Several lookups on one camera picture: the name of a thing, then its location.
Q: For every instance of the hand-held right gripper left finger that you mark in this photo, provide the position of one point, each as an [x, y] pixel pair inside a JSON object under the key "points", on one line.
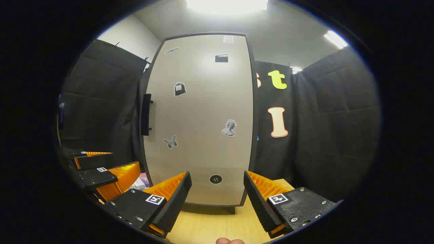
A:
{"points": [[174, 203]]}

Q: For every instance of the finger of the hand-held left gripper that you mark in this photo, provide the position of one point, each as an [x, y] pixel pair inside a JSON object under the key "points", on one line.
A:
{"points": [[95, 178], [96, 162]]}

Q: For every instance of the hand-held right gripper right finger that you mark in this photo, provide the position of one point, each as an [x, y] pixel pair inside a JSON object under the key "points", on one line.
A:
{"points": [[261, 203]]}

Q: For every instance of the grey cabinet door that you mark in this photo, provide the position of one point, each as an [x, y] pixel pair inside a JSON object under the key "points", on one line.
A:
{"points": [[203, 112]]}

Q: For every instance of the dark grey cabinet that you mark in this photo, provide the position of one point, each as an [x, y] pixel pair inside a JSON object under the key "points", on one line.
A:
{"points": [[228, 209]]}

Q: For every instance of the small white pink box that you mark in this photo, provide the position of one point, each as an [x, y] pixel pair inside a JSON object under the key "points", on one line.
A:
{"points": [[144, 179]]}

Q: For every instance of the black backdrop cloth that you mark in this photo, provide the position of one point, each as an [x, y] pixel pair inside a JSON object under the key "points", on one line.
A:
{"points": [[332, 118]]}

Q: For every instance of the large ceiling light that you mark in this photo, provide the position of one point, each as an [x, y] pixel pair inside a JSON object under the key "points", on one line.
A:
{"points": [[227, 5]]}

